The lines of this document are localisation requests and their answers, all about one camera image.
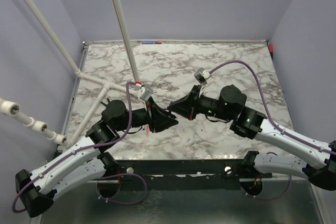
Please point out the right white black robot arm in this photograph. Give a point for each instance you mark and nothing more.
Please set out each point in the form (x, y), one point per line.
(310, 159)

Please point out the red pen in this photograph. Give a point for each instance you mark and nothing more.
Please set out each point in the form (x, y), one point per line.
(148, 129)

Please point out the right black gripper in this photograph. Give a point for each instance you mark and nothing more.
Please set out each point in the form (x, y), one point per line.
(187, 106)

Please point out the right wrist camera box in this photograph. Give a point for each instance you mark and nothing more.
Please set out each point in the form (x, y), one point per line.
(202, 75)

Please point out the white pvc pipe frame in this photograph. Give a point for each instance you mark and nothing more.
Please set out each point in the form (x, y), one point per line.
(106, 85)

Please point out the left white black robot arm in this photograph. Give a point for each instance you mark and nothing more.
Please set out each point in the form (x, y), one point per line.
(88, 159)

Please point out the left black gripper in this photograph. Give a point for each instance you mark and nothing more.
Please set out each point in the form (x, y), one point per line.
(158, 119)

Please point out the blue red marker at edge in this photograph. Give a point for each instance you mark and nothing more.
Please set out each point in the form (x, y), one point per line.
(151, 43)

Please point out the red black clamp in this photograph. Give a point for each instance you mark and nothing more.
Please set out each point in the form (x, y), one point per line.
(271, 51)

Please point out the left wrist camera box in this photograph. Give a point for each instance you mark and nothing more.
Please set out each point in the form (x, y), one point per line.
(144, 93)

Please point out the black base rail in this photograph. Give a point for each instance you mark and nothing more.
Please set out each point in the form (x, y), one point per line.
(195, 174)

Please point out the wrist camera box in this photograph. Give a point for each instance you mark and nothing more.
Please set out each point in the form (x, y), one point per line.
(144, 93)
(202, 75)

